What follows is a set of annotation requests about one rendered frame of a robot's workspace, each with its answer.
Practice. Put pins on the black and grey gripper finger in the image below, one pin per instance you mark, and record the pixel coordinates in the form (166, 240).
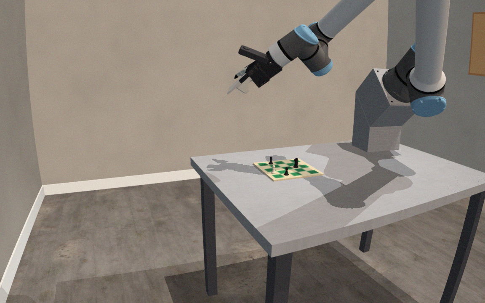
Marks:
(242, 83)
(240, 73)

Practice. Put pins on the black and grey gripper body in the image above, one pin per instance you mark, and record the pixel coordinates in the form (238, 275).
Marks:
(264, 72)

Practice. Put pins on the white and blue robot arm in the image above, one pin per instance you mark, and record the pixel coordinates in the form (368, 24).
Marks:
(423, 86)

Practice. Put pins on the green and cream chessboard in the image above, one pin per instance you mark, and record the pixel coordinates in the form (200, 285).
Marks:
(304, 170)

